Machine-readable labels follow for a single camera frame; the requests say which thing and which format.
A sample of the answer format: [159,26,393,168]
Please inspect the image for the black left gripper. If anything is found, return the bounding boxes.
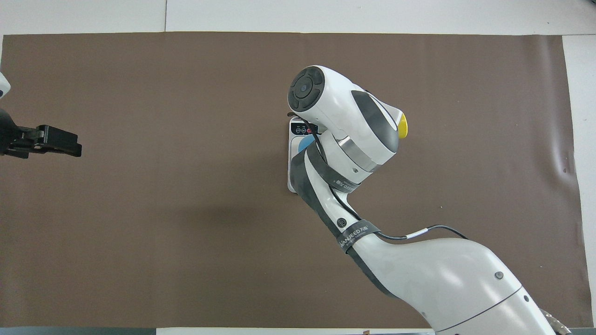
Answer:
[0,108,83,159]

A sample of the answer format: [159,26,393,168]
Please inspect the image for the silver digital kitchen scale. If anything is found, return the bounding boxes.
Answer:
[287,116,326,194]

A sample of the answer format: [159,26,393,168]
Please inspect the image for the brown table mat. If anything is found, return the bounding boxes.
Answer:
[0,32,594,328]

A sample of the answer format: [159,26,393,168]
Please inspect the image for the black velcro cable strap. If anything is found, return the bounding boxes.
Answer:
[336,221,380,254]
[305,140,361,194]

